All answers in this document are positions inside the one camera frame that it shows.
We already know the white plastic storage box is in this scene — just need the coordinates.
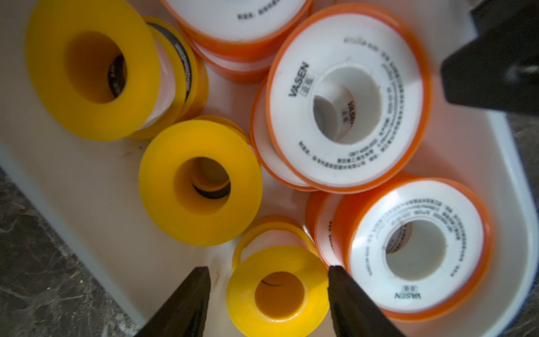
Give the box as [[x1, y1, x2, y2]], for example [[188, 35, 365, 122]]
[[1, 1, 538, 336]]

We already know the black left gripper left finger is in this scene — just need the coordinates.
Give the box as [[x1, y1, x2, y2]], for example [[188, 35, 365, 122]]
[[137, 266, 211, 336]]

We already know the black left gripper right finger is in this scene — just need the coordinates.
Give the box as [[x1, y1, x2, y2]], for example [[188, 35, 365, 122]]
[[328, 265, 404, 336]]

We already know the yellow black tape spool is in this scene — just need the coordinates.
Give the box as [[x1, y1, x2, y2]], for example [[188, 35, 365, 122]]
[[143, 15, 209, 122]]

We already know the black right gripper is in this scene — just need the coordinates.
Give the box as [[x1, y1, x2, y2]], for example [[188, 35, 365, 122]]
[[441, 0, 538, 116]]

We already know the orange white tape roll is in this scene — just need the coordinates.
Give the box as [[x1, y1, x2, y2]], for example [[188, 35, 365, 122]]
[[250, 79, 317, 192], [331, 173, 495, 322], [305, 191, 343, 267], [181, 25, 279, 84], [266, 2, 432, 194], [162, 0, 313, 62]]

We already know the yellow tape roll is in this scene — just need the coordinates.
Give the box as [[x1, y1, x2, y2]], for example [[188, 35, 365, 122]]
[[227, 216, 329, 336], [139, 119, 263, 247], [26, 1, 187, 141]]

